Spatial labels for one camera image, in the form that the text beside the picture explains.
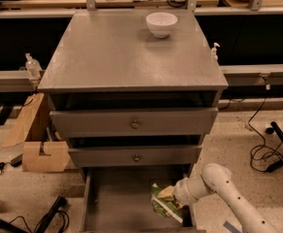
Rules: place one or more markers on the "black power strip left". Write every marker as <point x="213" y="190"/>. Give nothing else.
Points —
<point x="46" y="220"/>

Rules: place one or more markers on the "green jalapeno chip bag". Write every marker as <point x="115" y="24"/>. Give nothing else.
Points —
<point x="165" y="208"/>

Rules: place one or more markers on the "cardboard piece on floor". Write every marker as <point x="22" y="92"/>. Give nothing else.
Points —
<point x="45" y="157"/>

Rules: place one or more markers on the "grey open bottom drawer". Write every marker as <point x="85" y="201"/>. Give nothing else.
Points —
<point x="118" y="200"/>

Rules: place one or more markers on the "clear sanitizer bottle left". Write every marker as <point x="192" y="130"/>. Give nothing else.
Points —
<point x="32" y="66"/>

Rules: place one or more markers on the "blue tape cross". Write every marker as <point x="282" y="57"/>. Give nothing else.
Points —
<point x="232" y="229"/>

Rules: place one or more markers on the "white ceramic bowl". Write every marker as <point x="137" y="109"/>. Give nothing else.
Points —
<point x="161" y="24"/>

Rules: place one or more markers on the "grey top drawer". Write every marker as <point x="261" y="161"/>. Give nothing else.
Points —
<point x="122" y="123"/>

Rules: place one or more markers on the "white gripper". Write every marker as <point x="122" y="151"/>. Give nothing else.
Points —
<point x="181" y="191"/>

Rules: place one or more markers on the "grey drawer cabinet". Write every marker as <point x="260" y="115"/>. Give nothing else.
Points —
<point x="109" y="60"/>

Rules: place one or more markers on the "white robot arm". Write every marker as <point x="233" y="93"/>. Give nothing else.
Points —
<point x="214" y="178"/>

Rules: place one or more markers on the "grey middle drawer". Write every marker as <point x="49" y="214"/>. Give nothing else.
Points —
<point x="135" y="156"/>

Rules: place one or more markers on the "white pump bottle right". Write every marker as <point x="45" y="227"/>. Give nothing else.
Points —
<point x="214" y="50"/>

